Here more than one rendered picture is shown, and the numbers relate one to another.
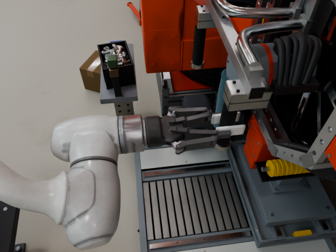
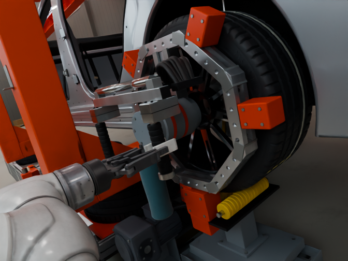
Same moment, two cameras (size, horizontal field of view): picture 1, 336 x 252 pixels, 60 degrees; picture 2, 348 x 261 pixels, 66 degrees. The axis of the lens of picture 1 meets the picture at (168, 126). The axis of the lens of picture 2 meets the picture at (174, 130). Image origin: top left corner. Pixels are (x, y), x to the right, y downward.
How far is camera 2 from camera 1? 0.40 m
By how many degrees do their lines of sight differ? 44
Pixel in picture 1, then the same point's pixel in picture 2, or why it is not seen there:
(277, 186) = (244, 250)
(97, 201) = (59, 218)
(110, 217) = (84, 231)
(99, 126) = (31, 179)
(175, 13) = (74, 146)
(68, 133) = not seen: outside the picture
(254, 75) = (156, 82)
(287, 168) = (235, 201)
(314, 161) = (242, 144)
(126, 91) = not seen: hidden behind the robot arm
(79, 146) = (11, 200)
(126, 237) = not seen: outside the picture
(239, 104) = (159, 112)
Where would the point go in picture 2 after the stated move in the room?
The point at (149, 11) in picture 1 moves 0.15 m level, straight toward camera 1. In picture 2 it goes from (49, 151) to (57, 155)
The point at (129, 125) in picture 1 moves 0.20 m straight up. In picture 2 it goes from (67, 169) to (32, 69)
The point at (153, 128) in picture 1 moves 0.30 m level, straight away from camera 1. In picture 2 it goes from (94, 163) to (61, 149)
